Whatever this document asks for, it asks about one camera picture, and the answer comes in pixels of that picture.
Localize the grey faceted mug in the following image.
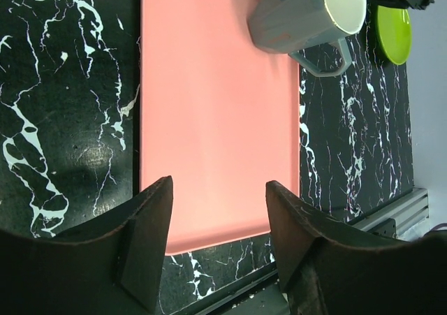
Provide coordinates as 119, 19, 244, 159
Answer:
248, 0, 367, 78

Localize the lime green plate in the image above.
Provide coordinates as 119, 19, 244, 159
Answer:
375, 6, 412, 66

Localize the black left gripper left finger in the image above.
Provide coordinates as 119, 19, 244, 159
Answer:
1, 176, 173, 314

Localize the pink plastic tray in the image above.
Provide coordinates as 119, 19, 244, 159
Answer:
140, 0, 300, 256

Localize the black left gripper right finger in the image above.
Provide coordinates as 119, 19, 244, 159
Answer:
265, 181, 446, 314

